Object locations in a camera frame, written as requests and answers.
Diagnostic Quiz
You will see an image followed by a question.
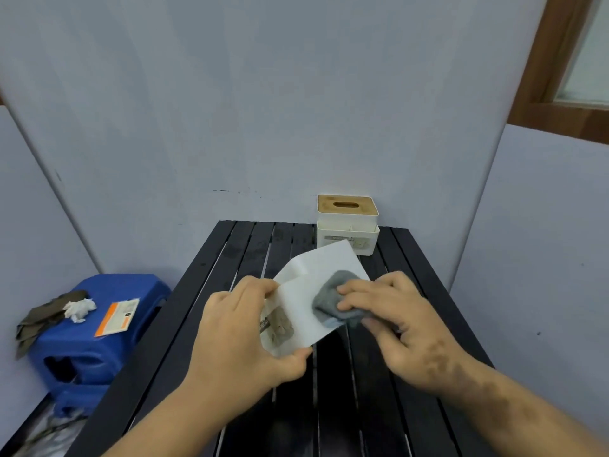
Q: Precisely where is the person's left hand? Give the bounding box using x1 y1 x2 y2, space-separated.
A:
183 276 314 421

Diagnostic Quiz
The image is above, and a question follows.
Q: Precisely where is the person's right hand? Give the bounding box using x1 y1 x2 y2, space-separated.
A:
335 271 472 396

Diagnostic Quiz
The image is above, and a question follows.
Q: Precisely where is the grey cleaning cloth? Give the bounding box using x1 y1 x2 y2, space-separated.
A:
311 269 398 331

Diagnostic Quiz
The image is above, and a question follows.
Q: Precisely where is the white printed paper sheet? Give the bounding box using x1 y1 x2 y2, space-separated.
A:
259 239 372 360

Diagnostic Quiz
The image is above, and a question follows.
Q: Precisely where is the person's left forearm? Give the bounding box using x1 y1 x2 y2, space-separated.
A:
102 376 269 457

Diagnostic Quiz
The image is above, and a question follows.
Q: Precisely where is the person's right forearm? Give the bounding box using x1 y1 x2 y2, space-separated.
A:
428 347 609 457

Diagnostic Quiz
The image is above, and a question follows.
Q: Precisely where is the white tissue box wooden lid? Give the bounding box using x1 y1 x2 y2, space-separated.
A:
316 194 381 257

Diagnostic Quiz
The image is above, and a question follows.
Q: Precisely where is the orange and white card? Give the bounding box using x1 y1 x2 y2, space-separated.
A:
94 298 141 338

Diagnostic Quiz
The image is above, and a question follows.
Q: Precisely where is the blue plastic stool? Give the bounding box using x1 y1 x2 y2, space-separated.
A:
29 273 172 419

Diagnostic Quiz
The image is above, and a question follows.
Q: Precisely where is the crumpled white tissue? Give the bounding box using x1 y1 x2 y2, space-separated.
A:
63 298 98 324

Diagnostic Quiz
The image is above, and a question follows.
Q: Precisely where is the crumpled clear plastic bag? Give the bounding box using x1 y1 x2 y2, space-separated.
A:
26 408 92 457

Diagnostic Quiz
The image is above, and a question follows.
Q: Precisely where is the olive green cloth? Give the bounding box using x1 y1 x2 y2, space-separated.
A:
15 290 90 360

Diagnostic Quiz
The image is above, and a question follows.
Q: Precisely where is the frosted glass window pane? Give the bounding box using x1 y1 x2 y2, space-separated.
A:
557 0 609 108

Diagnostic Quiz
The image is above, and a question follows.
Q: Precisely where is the brown wooden window frame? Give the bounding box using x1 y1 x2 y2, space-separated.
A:
507 0 609 146

